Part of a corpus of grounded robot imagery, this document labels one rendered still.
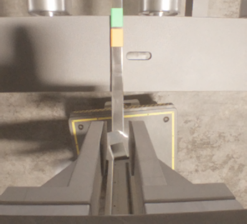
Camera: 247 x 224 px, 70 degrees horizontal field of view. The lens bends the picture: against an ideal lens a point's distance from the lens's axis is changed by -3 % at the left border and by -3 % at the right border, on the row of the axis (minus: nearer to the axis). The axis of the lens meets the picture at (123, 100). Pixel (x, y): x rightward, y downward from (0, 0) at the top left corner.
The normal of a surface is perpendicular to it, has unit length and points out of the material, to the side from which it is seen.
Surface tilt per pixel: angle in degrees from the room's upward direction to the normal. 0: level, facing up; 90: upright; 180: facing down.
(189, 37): 0
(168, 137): 0
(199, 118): 0
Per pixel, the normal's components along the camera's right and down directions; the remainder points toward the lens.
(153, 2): -0.40, 0.25
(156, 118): 0.03, 0.28
